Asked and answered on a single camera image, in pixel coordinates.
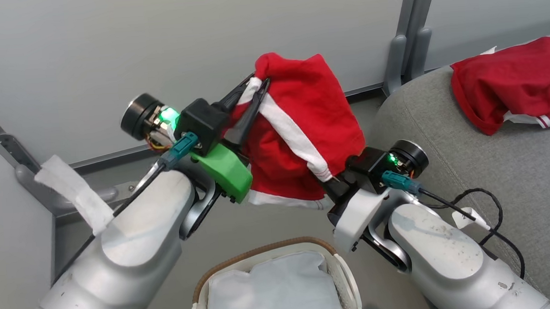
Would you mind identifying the white basket with wicker rim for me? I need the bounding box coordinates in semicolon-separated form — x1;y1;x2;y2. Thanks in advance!
186;233;365;309

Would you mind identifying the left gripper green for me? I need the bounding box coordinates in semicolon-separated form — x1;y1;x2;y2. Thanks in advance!
118;72;279;212

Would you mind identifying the small white cable tag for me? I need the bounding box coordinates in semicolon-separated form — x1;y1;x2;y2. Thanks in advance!
451;206;491;233

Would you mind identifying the grey fabric sofa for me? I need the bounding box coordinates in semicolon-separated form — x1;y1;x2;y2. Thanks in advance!
359;30;550;309

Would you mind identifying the white tape strip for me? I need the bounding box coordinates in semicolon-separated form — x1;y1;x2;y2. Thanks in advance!
32;151;117;239

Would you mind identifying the grey metal foot bracket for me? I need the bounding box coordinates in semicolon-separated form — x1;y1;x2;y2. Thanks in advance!
379;26;437;97
14;157;142;219

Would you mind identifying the white basket liner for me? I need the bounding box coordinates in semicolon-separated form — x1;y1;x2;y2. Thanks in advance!
204;248;347;309

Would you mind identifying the dark red white-trimmed garment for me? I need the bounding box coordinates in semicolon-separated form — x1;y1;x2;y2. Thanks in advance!
448;36;550;138

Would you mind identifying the bright red white-striped garment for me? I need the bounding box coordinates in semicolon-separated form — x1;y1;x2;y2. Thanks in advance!
224;47;371;216

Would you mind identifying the black cable with teal plug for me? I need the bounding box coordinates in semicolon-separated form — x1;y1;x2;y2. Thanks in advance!
44;132;210;286
381;162;527;288

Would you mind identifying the grey metal partition post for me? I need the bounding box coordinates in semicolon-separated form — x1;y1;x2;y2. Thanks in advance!
0;82;56;220
392;0;447;83

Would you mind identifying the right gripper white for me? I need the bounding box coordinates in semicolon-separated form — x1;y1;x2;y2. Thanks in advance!
321;138;435;256

